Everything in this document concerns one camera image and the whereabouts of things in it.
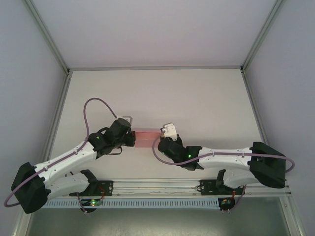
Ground aluminium frame post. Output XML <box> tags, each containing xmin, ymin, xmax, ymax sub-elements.
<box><xmin>24</xmin><ymin>0</ymin><xmax>72</xmax><ymax>76</ymax></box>
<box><xmin>240</xmin><ymin>0</ymin><xmax>287</xmax><ymax>74</ymax></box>

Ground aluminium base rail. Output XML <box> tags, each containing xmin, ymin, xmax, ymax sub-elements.
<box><xmin>49</xmin><ymin>179</ymin><xmax>293</xmax><ymax>197</ymax></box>

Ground white slotted cable duct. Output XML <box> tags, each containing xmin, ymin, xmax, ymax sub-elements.
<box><xmin>44</xmin><ymin>198</ymin><xmax>220</xmax><ymax>209</ymax></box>

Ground long aluminium frame rail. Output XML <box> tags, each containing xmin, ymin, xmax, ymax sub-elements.
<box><xmin>242</xmin><ymin>70</ymin><xmax>310</xmax><ymax>236</ymax></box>
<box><xmin>13</xmin><ymin>71</ymin><xmax>72</xmax><ymax>236</ymax></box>

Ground short aluminium frame rail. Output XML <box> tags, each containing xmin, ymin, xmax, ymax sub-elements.
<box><xmin>67</xmin><ymin>65</ymin><xmax>243</xmax><ymax>72</ymax></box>

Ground thin black loop cable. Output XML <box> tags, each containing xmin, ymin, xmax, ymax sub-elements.
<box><xmin>105</xmin><ymin>147</ymin><xmax>123</xmax><ymax>156</ymax></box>

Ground pink paper box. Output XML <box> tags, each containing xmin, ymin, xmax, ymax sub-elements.
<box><xmin>134</xmin><ymin>127</ymin><xmax>163</xmax><ymax>148</ymax></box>

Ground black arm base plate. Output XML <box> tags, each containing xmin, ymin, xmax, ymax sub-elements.
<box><xmin>68</xmin><ymin>180</ymin><xmax>114</xmax><ymax>197</ymax></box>
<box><xmin>198</xmin><ymin>179</ymin><xmax>237</xmax><ymax>197</ymax></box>

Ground circuit board with green light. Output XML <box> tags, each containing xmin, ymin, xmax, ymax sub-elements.
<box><xmin>82</xmin><ymin>199</ymin><xmax>104</xmax><ymax>207</ymax></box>

